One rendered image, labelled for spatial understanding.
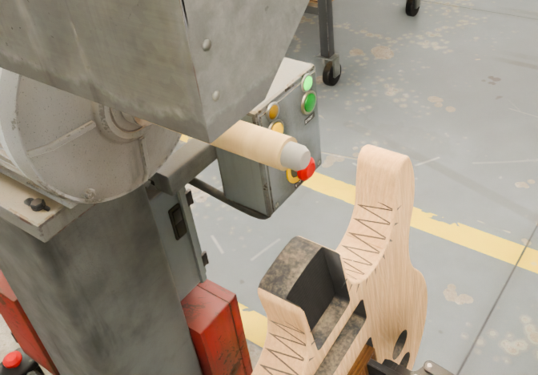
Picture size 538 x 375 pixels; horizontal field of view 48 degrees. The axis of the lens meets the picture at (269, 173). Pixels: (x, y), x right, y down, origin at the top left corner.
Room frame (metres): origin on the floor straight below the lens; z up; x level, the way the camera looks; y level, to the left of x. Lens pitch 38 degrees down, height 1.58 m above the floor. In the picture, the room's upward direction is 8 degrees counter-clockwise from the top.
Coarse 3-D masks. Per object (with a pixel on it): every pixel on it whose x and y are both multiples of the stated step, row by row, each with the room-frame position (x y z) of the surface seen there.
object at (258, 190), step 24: (288, 72) 0.82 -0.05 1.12; (312, 72) 0.82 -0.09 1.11; (288, 96) 0.77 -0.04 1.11; (264, 120) 0.72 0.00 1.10; (288, 120) 0.76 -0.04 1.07; (312, 120) 0.81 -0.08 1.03; (312, 144) 0.81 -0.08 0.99; (240, 168) 0.74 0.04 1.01; (264, 168) 0.72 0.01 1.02; (216, 192) 0.80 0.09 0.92; (240, 192) 0.75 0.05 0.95; (264, 192) 0.72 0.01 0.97; (288, 192) 0.75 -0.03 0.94; (264, 216) 0.77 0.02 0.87
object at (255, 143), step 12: (240, 120) 0.48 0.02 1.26; (228, 132) 0.47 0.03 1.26; (240, 132) 0.46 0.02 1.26; (252, 132) 0.46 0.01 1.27; (264, 132) 0.45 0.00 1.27; (276, 132) 0.45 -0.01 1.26; (216, 144) 0.47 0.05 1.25; (228, 144) 0.46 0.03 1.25; (240, 144) 0.45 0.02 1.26; (252, 144) 0.45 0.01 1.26; (264, 144) 0.44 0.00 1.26; (276, 144) 0.43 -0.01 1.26; (252, 156) 0.44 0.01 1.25; (264, 156) 0.43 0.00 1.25; (276, 156) 0.43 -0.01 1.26; (276, 168) 0.43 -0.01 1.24; (288, 168) 0.44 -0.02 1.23
